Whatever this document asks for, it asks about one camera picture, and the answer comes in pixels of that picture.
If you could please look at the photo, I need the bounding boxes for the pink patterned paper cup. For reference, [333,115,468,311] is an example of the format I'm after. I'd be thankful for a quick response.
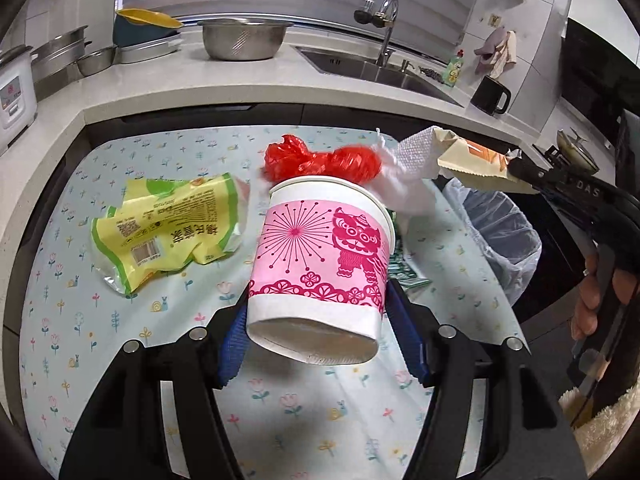
[246,177,395,365]

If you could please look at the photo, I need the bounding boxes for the yellow green snack bag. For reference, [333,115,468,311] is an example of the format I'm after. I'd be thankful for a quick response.
[90,172,250,296]

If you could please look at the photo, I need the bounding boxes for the beige orange snack bag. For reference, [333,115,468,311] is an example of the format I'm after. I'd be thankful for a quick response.
[433,127,536,194]

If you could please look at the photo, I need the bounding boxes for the white paper towel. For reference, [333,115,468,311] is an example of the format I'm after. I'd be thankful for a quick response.
[364,126,457,217]

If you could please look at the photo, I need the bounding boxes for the red plastic bag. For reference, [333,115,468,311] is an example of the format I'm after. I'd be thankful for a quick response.
[262,133,382,184]

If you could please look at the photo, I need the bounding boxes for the trash bin with plastic liner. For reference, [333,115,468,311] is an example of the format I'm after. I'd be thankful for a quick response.
[442,179,542,306]

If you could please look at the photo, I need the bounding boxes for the chrome kitchen faucet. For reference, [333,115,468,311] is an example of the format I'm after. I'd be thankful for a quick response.
[354,0,399,67]

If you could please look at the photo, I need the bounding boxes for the person's right hand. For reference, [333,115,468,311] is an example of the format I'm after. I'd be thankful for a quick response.
[569,251,640,342]

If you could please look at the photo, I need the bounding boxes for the green foil snack bag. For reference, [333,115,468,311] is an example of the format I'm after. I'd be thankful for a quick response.
[387,210,432,290]

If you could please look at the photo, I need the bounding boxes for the frying pan with lid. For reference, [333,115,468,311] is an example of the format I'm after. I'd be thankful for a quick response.
[556,128,600,174]

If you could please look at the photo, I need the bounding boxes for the floral patterned tablecloth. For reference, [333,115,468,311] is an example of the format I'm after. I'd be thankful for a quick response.
[20,126,521,479]

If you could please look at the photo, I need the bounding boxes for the black range hood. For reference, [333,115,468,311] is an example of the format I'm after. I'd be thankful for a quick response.
[561,18,639,145]

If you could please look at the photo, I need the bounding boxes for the black electric kettle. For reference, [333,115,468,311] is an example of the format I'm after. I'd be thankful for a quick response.
[471,76,512,115]

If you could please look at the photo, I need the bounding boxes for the hanging purple and beige cloths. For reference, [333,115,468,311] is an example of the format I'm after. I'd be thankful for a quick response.
[474,26,516,79]

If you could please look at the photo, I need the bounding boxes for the green dish soap bottle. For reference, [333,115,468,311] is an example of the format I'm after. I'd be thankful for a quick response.
[442,49,464,88]

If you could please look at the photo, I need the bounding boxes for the dark scrubber by sink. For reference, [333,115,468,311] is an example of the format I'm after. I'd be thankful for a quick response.
[419,66,444,84]

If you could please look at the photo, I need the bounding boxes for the stainless steel sink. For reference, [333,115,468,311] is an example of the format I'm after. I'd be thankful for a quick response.
[295,47,461,106]

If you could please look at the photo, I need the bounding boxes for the large steel mixing bowl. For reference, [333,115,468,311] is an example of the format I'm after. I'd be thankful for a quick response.
[198,18,292,62]

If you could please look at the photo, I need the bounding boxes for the white rectangular tray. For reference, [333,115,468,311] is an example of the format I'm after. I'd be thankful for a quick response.
[116,32,182,64]

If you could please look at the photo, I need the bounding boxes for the small steel bowl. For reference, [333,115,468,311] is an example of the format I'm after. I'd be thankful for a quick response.
[76,46,117,77]

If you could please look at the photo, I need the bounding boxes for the white rice cooker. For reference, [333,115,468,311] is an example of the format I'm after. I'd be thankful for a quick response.
[0,44,37,154]

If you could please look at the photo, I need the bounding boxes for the stacked steel pots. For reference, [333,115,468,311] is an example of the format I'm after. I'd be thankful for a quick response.
[30,25,89,82]

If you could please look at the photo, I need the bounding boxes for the yellow and blue colander bowl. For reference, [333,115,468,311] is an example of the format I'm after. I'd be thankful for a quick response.
[113,8,183,48]

